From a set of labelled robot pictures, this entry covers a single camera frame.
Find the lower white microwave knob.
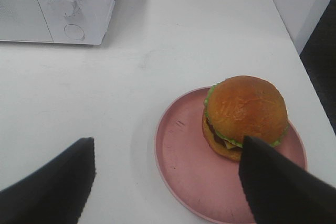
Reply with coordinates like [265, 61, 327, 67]
[51, 0, 78, 17]

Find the toy hamburger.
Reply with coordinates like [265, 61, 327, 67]
[202, 76, 289, 162]

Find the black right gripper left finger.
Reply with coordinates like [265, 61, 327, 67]
[1, 137, 96, 223]

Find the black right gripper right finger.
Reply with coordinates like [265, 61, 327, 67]
[238, 136, 335, 223]

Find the white microwave door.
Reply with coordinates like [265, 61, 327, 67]
[1, 0, 53, 42]

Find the white microwave oven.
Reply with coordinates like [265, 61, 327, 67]
[0, 0, 123, 46]

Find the round white door button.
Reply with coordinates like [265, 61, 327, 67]
[64, 24, 85, 40]

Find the pink round plate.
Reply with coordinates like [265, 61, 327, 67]
[153, 85, 308, 224]

